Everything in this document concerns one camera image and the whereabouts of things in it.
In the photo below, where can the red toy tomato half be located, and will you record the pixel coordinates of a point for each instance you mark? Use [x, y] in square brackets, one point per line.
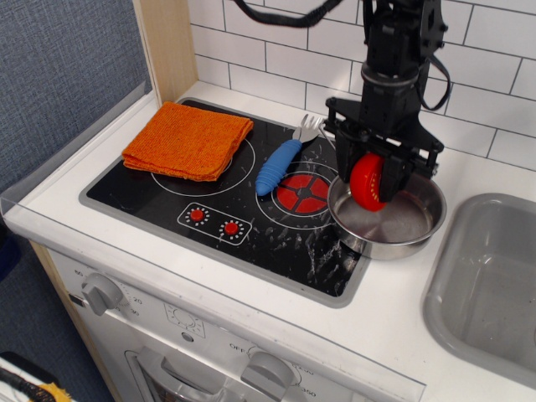
[365, 180]

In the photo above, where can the grey right oven knob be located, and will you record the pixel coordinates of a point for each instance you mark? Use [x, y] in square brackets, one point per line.
[269, 375]

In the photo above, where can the blue handled spork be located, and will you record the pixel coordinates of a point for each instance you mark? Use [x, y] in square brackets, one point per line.
[275, 167]

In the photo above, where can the grey oven knob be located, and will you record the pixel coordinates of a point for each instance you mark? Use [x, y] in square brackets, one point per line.
[269, 375]
[101, 293]

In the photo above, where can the silver metal pot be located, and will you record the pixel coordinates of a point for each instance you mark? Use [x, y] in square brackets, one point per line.
[400, 229]

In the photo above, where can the grey left oven knob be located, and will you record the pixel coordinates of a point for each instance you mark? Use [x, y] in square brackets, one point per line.
[101, 293]

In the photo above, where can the black toy stovetop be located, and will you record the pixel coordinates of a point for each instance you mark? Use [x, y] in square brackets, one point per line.
[286, 237]

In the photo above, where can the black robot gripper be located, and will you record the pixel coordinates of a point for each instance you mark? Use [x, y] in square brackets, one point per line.
[385, 122]

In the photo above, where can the yellow cloth at corner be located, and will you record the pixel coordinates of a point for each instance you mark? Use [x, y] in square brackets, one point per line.
[59, 394]

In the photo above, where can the grey toy sink basin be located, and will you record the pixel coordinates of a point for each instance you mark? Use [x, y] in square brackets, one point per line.
[480, 305]

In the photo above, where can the orange knitted cloth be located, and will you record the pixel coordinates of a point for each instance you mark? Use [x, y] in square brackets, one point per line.
[187, 142]

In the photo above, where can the white toy oven front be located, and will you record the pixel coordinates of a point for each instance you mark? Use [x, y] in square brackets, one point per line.
[154, 351]

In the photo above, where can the light wooden side post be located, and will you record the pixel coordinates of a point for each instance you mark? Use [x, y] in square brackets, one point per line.
[167, 40]

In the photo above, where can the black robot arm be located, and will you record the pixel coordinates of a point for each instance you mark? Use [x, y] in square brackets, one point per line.
[402, 39]

